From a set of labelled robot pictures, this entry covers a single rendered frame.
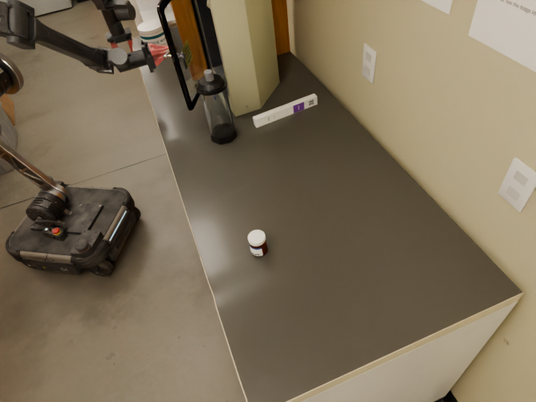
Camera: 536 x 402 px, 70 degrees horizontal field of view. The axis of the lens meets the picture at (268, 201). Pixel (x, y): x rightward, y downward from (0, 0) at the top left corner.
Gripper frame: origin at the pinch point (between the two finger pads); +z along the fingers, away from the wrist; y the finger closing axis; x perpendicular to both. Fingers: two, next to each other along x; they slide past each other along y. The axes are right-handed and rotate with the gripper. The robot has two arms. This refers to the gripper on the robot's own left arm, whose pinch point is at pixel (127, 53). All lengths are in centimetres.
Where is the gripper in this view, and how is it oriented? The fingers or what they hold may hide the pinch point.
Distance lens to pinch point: 188.5
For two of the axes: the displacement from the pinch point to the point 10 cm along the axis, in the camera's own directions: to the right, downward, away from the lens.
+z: 1.2, 6.6, 7.4
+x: -3.6, -6.6, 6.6
